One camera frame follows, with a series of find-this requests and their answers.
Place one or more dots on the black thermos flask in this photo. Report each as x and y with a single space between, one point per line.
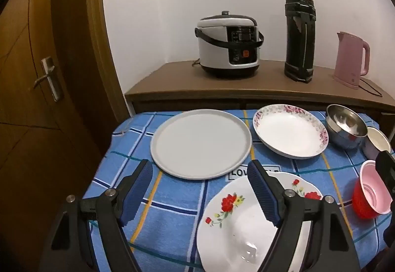
299 44

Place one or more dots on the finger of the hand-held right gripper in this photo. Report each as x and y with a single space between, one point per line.
390 233
387 171

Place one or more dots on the plain grey plate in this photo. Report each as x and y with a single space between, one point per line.
200 142

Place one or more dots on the white red rose plate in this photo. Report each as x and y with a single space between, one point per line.
228 228

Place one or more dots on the stainless steel bowl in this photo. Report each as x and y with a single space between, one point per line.
342 124

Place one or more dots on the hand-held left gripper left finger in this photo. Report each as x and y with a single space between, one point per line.
139 193

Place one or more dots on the blue plaid cloth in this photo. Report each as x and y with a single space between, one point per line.
185 195

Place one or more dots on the brown wooden door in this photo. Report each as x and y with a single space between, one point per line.
31 151

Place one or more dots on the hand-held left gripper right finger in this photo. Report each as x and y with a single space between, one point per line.
264 196

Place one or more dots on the red and pink plastic bowl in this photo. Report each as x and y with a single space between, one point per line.
373 195

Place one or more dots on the white enamel bowl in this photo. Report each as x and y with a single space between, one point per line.
378 138

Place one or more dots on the pink electric kettle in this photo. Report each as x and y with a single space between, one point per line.
348 59

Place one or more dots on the white and black rice cooker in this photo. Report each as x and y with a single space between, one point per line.
216 44

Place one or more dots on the brown wooden door frame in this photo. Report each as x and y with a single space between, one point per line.
101 44

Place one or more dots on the brown wooden cabinet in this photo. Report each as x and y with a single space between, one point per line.
172 81

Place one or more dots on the pink floral rim plate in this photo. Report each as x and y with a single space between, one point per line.
290 133

